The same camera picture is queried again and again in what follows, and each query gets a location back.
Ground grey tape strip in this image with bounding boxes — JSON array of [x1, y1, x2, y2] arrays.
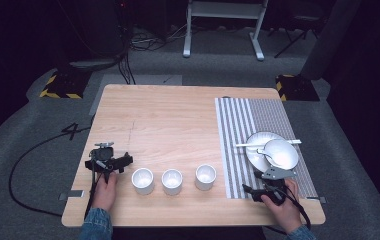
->
[[58, 189, 85, 202], [305, 196, 328, 205]]

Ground white bowl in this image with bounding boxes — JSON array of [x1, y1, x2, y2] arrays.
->
[[263, 138, 300, 171]]

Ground grey striped placemat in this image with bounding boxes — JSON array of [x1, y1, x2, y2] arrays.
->
[[214, 97, 319, 200]]

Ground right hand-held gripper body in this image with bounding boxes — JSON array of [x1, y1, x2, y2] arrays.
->
[[254, 166, 297, 206]]

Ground person's left hand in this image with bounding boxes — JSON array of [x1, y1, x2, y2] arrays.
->
[[91, 171, 118, 213]]

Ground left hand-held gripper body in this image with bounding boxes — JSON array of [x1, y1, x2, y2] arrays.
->
[[84, 142, 117, 175]]

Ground person's right hand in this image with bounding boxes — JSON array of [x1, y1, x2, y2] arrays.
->
[[260, 178, 303, 234]]

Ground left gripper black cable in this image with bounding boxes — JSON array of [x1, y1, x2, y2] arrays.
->
[[83, 160, 100, 219]]

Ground white metal stand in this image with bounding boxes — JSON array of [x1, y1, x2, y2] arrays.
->
[[182, 0, 270, 62]]

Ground black floor cable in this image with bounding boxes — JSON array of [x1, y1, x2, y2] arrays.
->
[[8, 124, 94, 218]]

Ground grey pillar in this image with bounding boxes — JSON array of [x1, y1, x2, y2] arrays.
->
[[299, 0, 362, 81]]

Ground white plate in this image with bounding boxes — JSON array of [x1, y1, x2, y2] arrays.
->
[[244, 131, 287, 174]]

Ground black tripod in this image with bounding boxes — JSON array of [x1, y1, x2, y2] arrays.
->
[[267, 19, 322, 59]]

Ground yellow black striped base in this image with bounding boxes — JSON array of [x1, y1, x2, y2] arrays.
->
[[39, 69, 91, 100], [275, 73, 321, 102]]

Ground white cup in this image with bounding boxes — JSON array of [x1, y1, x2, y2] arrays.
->
[[194, 163, 218, 192], [161, 168, 184, 196], [131, 167, 155, 196]]

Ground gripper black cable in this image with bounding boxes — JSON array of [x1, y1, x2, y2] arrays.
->
[[262, 181, 312, 234], [83, 160, 100, 219]]

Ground white spoon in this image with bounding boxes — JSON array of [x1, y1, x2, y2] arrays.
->
[[246, 146, 273, 158]]

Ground white chopsticks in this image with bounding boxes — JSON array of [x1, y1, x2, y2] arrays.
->
[[235, 139, 303, 148]]

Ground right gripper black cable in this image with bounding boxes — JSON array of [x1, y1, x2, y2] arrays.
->
[[262, 181, 312, 234]]

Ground bundle of black cables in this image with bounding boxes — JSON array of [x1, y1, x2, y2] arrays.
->
[[116, 26, 166, 85]]

